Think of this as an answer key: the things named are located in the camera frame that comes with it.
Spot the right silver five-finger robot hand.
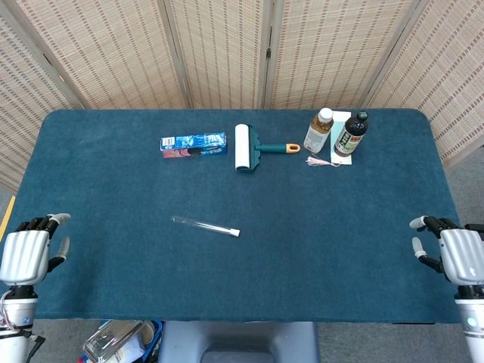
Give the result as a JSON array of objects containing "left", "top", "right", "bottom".
[{"left": 409, "top": 215, "right": 484, "bottom": 287}]

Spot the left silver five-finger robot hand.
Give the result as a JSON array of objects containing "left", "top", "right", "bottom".
[{"left": 0, "top": 213, "right": 72, "bottom": 287}]

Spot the clear glass test tube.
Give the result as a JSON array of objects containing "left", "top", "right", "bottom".
[{"left": 170, "top": 215, "right": 232, "bottom": 236}]

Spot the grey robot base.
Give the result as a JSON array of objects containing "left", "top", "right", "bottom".
[{"left": 157, "top": 321, "right": 321, "bottom": 363}]

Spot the clear plastic box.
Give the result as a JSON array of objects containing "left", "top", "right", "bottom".
[{"left": 82, "top": 320, "right": 152, "bottom": 363}]

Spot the white paper card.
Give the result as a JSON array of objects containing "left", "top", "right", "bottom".
[{"left": 329, "top": 111, "right": 353, "bottom": 166}]

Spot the dark tea bottle black cap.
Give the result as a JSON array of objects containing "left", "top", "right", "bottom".
[{"left": 334, "top": 110, "right": 370, "bottom": 158}]

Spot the pink white tassel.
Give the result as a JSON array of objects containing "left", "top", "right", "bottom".
[{"left": 305, "top": 155, "right": 341, "bottom": 166}]

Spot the light tea bottle white cap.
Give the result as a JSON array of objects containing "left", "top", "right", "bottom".
[{"left": 303, "top": 107, "right": 334, "bottom": 154}]

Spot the blue cookie box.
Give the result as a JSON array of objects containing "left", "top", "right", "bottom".
[{"left": 160, "top": 132, "right": 229, "bottom": 160}]

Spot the blue table cloth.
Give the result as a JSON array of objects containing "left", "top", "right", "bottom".
[{"left": 0, "top": 108, "right": 477, "bottom": 325}]

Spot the bamboo folding screen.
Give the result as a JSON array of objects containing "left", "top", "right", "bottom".
[{"left": 0, "top": 0, "right": 484, "bottom": 192}]

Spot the teal lint roller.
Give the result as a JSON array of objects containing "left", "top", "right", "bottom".
[{"left": 234, "top": 123, "right": 302, "bottom": 175}]

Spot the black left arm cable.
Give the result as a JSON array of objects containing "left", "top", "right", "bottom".
[{"left": 22, "top": 328, "right": 46, "bottom": 363}]

